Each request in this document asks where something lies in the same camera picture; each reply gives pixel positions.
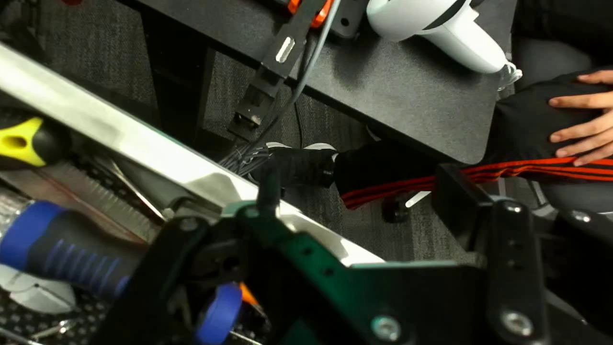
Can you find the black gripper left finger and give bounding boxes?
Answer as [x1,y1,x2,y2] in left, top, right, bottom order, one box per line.
[91,160,283,345]

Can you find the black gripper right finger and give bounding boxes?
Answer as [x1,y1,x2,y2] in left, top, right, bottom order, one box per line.
[436,163,551,345]

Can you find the grey metal tool drawer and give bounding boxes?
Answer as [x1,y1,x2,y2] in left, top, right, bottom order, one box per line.
[0,41,386,345]

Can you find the person's hand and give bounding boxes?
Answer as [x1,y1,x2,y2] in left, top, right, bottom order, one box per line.
[545,68,613,169]

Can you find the serrated metal file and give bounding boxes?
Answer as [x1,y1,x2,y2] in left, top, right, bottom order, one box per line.
[1,160,164,250]

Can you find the silver metal pliers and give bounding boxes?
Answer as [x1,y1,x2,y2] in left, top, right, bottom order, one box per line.
[0,263,78,317]

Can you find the person's leg black trousers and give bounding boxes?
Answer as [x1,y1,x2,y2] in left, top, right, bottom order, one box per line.
[482,69,613,227]

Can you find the black shoe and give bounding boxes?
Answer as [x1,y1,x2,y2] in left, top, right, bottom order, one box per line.
[262,140,444,198]

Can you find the black perforated table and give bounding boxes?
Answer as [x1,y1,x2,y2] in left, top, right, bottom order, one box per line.
[133,0,520,167]

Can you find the blue handled clamp tool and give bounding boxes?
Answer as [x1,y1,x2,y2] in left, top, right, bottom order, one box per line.
[193,282,246,345]

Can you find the blue handled screwdriver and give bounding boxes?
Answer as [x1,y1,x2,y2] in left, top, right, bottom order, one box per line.
[0,198,152,301]

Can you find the red cable bundle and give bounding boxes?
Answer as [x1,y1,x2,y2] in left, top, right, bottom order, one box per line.
[338,156,613,211]

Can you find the yellow black tool handle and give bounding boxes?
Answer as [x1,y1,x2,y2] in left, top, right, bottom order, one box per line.
[0,114,74,173]

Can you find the grey thin cable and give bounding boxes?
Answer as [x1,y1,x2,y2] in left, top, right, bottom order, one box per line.
[220,0,340,177]

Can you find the orange handled tool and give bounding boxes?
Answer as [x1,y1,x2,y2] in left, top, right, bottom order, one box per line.
[283,0,336,31]

